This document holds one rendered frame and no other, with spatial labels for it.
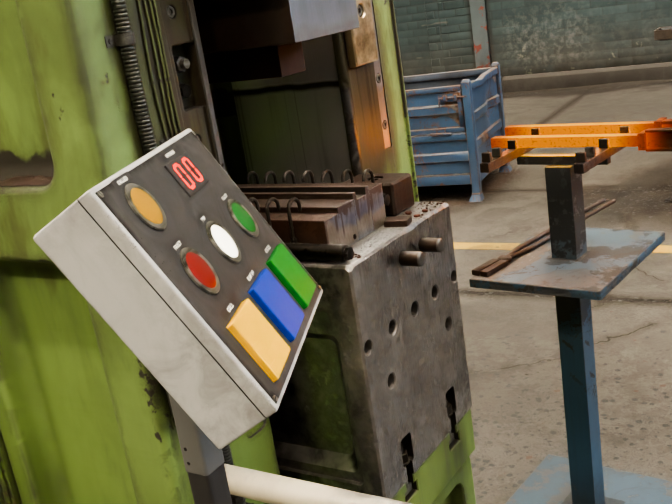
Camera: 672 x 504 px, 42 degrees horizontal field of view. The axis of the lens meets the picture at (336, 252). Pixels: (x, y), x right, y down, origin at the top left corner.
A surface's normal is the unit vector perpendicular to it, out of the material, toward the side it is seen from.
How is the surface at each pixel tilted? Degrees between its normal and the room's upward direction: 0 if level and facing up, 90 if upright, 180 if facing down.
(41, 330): 90
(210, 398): 90
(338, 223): 90
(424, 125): 89
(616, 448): 0
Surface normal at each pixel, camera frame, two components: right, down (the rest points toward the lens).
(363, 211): 0.84, 0.04
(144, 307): -0.12, 0.31
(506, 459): -0.15, -0.95
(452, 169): -0.40, 0.32
